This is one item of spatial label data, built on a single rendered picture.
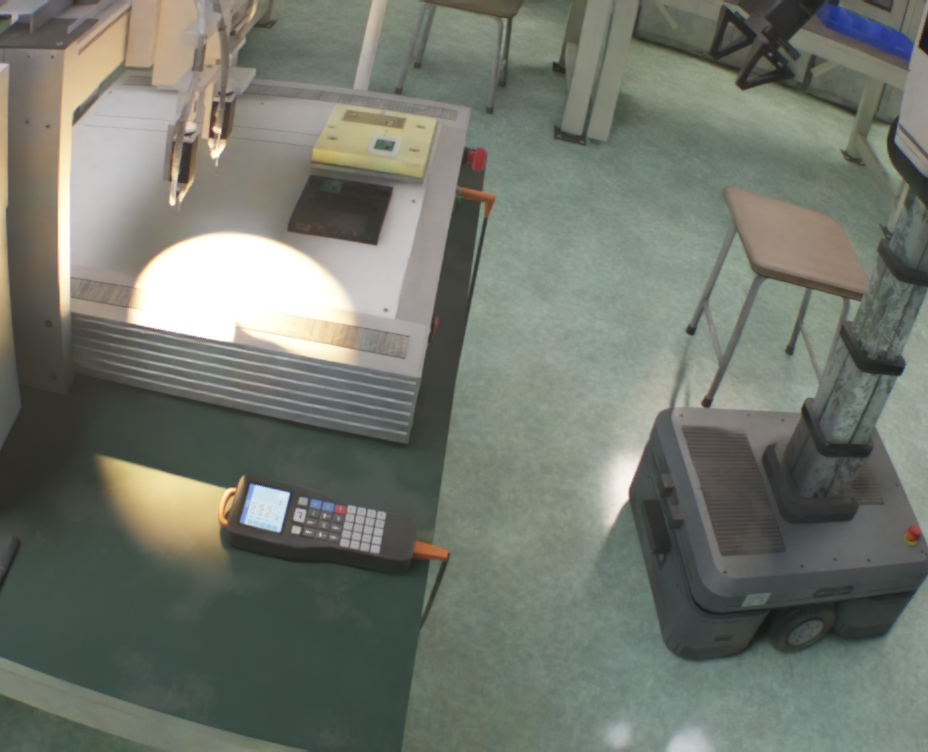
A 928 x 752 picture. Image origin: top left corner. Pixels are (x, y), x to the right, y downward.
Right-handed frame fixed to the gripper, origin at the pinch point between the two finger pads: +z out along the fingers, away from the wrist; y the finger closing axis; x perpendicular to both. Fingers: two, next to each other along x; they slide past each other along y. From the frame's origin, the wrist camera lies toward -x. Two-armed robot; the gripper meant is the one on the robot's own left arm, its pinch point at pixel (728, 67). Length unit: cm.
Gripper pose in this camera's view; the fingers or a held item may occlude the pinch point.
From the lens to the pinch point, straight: 128.0
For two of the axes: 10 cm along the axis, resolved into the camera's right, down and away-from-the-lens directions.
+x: 7.7, 4.3, 4.7
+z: -6.3, 6.3, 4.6
